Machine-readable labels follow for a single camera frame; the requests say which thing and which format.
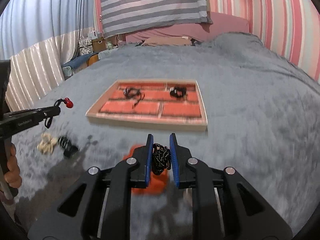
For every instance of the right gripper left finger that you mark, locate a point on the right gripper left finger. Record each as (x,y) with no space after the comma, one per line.
(97,205)

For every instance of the grey striped pillow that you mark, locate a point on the grey striped pillow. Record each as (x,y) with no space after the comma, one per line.
(127,16)

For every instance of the cream pleated curtain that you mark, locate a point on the cream pleated curtain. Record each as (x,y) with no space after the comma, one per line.
(36,70)

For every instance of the black tie with red cherries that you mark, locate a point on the black tie with red cherries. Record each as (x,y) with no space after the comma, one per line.
(68,103)

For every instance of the brick-pattern jewelry tray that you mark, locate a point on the brick-pattern jewelry tray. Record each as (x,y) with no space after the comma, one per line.
(147,104)

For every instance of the beige folded cloth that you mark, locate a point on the beige folded cloth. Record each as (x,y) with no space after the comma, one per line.
(167,41)

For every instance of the brown cardboard storage box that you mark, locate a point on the brown cardboard storage box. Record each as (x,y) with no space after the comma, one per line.
(99,44)

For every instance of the black beaded scrunchie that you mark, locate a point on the black beaded scrunchie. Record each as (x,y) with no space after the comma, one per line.
(178,92)

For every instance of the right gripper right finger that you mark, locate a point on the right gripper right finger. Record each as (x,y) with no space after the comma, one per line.
(225,205)

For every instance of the orange fabric scrunchie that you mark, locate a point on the orange fabric scrunchie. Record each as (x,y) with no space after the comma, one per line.
(160,165)

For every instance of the pink bed headboard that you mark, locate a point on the pink bed headboard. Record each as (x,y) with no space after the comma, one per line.
(203,32)

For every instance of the person's left hand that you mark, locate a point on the person's left hand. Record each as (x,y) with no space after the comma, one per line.
(12,177)

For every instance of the blue cushioned bedside bench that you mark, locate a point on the blue cushioned bedside bench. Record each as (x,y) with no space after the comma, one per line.
(74,66)

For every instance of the grey plush bed blanket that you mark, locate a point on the grey plush bed blanket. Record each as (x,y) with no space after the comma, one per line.
(262,111)

